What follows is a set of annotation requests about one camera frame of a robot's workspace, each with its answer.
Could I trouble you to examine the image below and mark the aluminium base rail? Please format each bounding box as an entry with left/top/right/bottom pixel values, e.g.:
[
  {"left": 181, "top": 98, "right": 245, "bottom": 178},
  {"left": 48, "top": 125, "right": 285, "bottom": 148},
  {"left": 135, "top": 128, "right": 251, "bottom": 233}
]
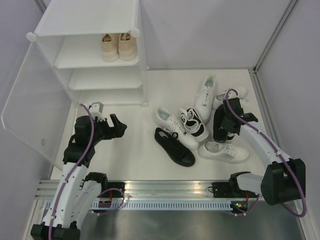
[{"left": 34, "top": 178, "right": 308, "bottom": 200}]

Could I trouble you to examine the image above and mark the aluminium corner frame post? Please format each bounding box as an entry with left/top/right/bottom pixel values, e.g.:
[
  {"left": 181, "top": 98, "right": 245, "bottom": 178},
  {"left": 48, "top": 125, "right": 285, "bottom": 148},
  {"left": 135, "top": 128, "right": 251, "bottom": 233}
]
[{"left": 252, "top": 0, "right": 306, "bottom": 73}]

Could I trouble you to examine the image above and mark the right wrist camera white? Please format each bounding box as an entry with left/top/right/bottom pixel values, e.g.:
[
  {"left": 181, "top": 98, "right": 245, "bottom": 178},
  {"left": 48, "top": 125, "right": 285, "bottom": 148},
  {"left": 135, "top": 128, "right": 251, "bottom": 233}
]
[{"left": 239, "top": 97, "right": 250, "bottom": 105}]

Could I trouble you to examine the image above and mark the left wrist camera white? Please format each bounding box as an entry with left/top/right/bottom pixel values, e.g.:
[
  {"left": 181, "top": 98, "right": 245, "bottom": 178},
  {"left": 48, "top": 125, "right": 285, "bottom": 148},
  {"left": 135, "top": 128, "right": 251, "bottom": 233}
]
[{"left": 88, "top": 102, "right": 104, "bottom": 121}]

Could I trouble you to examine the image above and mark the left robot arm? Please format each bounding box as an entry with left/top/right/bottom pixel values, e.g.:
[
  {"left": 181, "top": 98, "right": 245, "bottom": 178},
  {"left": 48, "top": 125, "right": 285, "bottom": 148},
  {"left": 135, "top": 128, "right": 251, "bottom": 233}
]
[{"left": 30, "top": 114, "right": 127, "bottom": 240}]

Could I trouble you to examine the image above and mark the white sneaker near cabinet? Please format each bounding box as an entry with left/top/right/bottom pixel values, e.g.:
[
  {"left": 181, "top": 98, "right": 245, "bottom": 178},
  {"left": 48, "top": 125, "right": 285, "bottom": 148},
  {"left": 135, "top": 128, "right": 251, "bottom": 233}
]
[{"left": 154, "top": 106, "right": 200, "bottom": 151}]

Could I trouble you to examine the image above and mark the white slotted cable duct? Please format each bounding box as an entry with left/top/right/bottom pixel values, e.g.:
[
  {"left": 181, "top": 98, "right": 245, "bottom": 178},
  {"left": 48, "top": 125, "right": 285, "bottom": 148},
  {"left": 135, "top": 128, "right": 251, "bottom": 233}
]
[{"left": 89, "top": 199, "right": 235, "bottom": 211}]

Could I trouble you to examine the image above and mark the white sneaker rear middle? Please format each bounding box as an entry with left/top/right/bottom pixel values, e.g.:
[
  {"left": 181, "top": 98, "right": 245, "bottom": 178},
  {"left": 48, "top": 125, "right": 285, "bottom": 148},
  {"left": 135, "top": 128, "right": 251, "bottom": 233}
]
[{"left": 194, "top": 75, "right": 216, "bottom": 124}]

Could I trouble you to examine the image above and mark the white sneaker rear right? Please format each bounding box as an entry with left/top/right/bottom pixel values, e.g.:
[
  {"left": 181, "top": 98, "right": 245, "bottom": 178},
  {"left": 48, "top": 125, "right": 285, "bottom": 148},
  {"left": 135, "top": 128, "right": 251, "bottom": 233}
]
[{"left": 212, "top": 86, "right": 247, "bottom": 110}]

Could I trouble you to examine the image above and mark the black canvas sneaker front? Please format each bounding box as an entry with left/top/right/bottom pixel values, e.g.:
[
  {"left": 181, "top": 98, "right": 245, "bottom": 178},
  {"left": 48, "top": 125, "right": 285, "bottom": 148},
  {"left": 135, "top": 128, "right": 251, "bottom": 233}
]
[{"left": 154, "top": 127, "right": 196, "bottom": 168}]

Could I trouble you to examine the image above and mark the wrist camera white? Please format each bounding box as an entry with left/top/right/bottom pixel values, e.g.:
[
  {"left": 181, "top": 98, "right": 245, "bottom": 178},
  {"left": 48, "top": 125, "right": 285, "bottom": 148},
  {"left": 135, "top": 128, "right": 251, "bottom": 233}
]
[
  {"left": 239, "top": 97, "right": 250, "bottom": 105},
  {"left": 88, "top": 102, "right": 104, "bottom": 121}
]

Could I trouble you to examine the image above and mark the beige lace sneaker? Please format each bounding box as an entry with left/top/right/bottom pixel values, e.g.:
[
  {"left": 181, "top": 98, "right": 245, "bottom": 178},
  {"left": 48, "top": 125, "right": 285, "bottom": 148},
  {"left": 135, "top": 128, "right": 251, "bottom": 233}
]
[
  {"left": 101, "top": 33, "right": 119, "bottom": 62},
  {"left": 118, "top": 32, "right": 138, "bottom": 61}
]

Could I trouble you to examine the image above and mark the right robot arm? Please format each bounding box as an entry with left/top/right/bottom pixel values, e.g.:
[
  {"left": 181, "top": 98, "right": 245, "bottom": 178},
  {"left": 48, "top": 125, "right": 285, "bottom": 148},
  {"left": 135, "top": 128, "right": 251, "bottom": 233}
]
[{"left": 220, "top": 97, "right": 306, "bottom": 206}]

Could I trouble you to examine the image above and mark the white sneaker front right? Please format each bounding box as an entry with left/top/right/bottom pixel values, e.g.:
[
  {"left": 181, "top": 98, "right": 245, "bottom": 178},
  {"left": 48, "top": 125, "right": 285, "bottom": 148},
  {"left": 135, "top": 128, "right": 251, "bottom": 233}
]
[{"left": 198, "top": 141, "right": 250, "bottom": 164}]

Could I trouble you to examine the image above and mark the white plastic shoe cabinet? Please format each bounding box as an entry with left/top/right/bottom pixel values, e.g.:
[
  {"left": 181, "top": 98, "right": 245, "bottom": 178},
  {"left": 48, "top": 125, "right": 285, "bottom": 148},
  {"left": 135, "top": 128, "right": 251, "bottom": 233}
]
[{"left": 26, "top": 0, "right": 148, "bottom": 106}]

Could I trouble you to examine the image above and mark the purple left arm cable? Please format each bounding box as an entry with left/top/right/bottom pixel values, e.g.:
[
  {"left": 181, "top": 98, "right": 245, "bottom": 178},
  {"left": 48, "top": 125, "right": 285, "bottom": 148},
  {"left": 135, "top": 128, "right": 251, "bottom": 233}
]
[{"left": 47, "top": 102, "right": 126, "bottom": 240}]

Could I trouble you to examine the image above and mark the black white patterned sneaker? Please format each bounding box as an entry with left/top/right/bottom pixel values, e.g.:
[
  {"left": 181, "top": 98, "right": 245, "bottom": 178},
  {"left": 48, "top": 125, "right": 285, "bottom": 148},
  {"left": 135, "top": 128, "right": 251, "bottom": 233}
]
[{"left": 179, "top": 108, "right": 209, "bottom": 142}]

